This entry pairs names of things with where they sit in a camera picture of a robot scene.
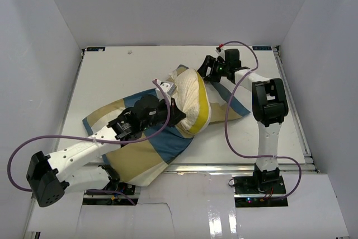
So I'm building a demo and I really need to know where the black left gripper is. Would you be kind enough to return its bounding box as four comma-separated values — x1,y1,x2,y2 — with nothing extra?
142,96,186,131

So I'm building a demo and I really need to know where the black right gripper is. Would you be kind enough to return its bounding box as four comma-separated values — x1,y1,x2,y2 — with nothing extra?
195,55,230,83

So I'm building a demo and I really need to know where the white pillow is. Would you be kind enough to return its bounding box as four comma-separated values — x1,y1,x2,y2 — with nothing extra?
169,65,227,136

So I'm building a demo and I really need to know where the blue beige white checked pillowcase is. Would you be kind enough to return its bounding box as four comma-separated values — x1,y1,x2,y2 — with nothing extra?
82,64,251,188

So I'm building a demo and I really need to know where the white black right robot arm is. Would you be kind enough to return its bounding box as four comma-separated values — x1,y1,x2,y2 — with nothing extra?
198,49,289,194

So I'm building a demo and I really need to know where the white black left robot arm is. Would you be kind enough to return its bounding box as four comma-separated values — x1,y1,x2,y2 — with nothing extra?
26,95,186,208

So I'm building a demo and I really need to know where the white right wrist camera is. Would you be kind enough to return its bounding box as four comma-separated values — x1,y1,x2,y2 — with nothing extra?
215,46,225,60

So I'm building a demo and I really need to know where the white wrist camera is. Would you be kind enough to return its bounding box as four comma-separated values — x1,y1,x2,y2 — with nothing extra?
158,81,176,97
215,46,225,60

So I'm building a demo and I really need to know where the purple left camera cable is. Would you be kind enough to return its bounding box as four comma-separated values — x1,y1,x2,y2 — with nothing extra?
7,78,172,205

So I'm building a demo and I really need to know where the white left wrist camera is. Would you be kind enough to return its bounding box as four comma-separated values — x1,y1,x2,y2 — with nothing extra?
158,81,176,97

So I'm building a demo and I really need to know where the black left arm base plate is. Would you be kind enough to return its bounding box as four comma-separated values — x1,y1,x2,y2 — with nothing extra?
83,182,139,205

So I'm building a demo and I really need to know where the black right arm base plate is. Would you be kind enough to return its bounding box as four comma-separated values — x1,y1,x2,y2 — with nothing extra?
228,176,286,199

